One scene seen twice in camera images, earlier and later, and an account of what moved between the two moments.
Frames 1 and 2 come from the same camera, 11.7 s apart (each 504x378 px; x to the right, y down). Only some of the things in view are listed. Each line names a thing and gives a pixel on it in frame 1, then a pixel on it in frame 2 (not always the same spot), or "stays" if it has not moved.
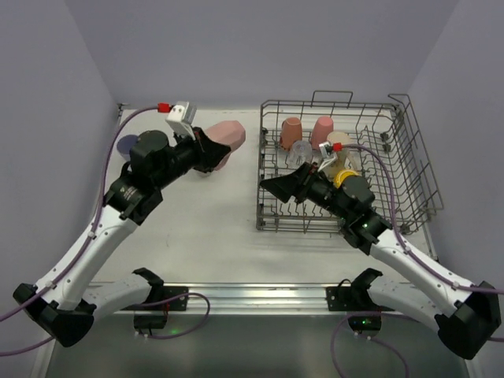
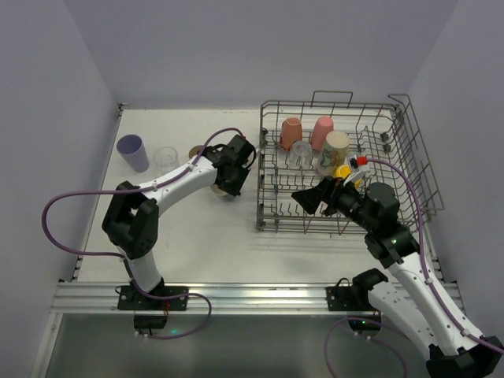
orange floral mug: (291, 131) stays
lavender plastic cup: (125, 144) stays
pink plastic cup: (324, 125) stays
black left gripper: (198, 150) -> (231, 184)
